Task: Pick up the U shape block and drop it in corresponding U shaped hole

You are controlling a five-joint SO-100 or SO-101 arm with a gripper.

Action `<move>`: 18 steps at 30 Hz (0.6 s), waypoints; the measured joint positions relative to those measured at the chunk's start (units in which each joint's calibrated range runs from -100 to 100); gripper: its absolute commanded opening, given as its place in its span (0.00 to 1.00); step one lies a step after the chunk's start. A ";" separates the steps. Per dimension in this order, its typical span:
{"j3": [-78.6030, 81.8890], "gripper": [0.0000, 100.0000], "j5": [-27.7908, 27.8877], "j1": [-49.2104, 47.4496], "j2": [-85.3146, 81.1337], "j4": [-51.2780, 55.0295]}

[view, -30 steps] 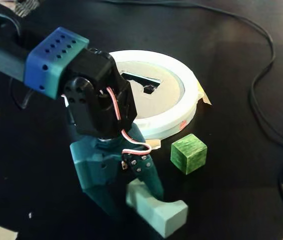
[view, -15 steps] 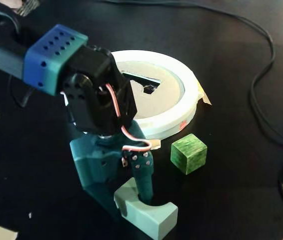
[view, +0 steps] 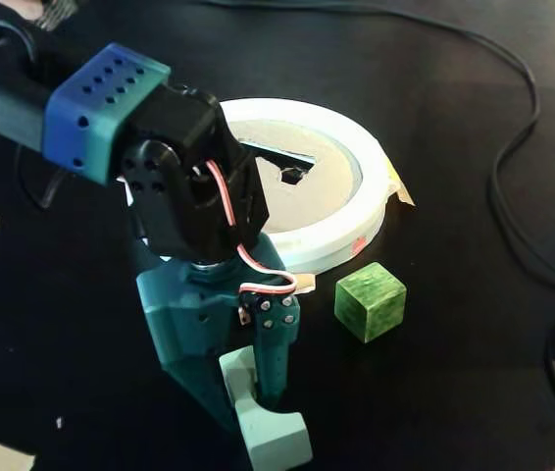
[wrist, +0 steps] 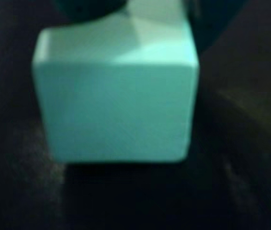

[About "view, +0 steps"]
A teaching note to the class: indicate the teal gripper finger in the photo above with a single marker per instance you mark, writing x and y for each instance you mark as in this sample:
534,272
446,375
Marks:
272,353
204,382

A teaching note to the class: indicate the mint green U shape block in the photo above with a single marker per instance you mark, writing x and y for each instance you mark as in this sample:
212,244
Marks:
267,441

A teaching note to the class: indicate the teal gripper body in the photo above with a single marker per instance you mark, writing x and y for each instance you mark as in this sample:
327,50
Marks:
190,324

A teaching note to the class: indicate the white round shape sorter lid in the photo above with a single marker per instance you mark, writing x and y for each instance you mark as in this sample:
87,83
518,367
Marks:
336,235

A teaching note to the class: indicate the green wooden cube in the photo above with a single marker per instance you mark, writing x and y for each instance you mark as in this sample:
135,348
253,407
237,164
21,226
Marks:
370,304

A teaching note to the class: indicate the grey patterned clothing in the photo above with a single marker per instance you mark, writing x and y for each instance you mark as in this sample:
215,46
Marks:
57,15

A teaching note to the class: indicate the teal and black robot arm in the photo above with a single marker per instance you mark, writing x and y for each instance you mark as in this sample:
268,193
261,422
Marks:
101,108

